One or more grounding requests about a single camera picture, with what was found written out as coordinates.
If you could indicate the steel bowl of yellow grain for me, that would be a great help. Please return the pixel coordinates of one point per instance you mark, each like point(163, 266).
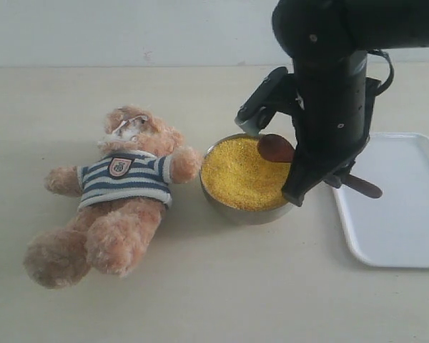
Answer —
point(241, 185)

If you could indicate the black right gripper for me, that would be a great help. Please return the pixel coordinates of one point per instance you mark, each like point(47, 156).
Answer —
point(331, 129)

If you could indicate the white plastic tray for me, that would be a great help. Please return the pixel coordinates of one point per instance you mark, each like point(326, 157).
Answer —
point(392, 231)

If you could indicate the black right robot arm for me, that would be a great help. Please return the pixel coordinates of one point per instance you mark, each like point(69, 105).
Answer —
point(373, 26)

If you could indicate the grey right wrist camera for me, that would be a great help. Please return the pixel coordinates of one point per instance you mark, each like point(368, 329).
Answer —
point(274, 94)

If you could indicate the dark brown wooden spoon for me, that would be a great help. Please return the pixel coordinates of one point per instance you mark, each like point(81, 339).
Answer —
point(275, 148)

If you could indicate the tan teddy bear striped sweater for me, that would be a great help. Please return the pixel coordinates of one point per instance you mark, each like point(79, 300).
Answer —
point(123, 198)

